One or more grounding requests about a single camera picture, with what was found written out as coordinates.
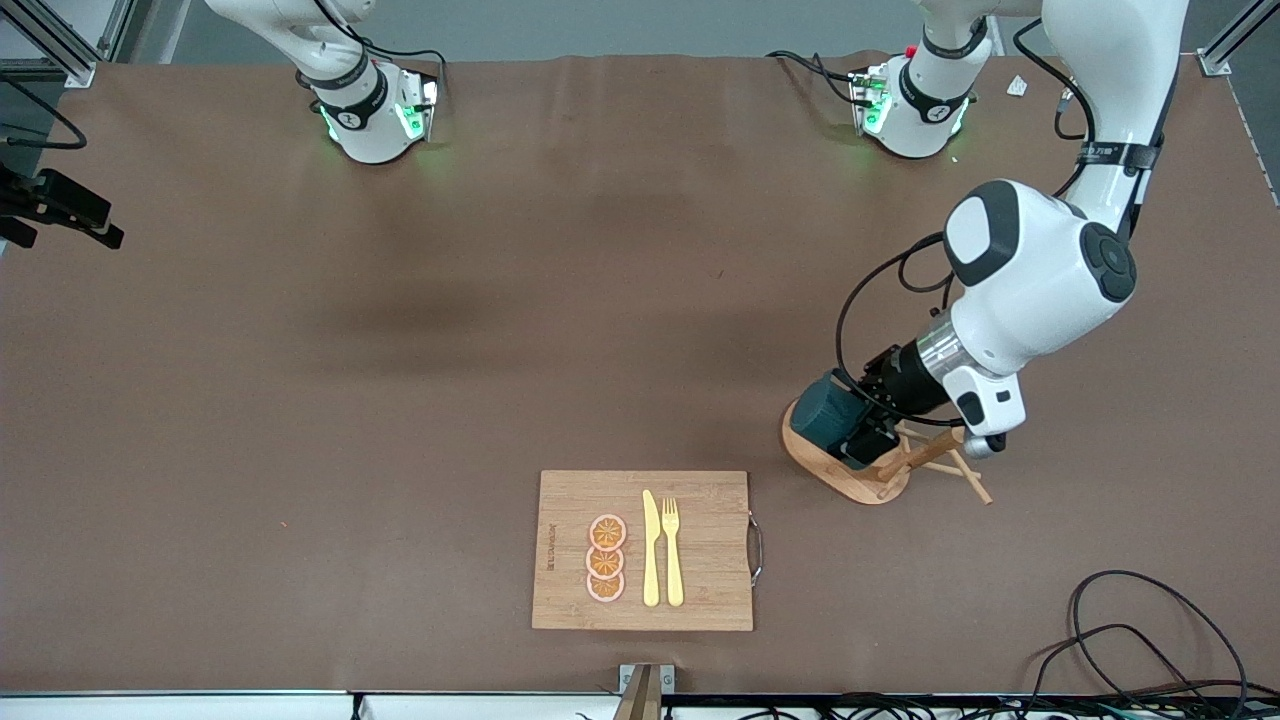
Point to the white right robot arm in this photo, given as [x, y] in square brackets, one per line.
[370, 130]

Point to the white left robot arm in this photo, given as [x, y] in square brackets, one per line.
[1040, 270]

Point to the dark green cup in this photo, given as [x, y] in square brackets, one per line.
[820, 415]

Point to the grey metal mounting bracket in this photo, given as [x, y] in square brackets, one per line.
[667, 678]

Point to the yellow plastic fork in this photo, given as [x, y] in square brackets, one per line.
[673, 560]

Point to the small white paper scrap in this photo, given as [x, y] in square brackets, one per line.
[1017, 86]

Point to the wooden cup rack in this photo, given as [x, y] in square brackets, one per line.
[830, 472]

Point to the white table edge rail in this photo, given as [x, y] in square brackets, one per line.
[200, 708]

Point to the yellow plastic knife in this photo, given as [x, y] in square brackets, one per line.
[651, 560]

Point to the bamboo cutting board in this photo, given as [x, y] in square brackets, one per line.
[700, 560]

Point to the brown table cover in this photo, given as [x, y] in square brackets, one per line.
[400, 450]

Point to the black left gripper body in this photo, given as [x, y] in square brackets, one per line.
[908, 381]

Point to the orange slice toy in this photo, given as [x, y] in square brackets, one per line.
[607, 532]

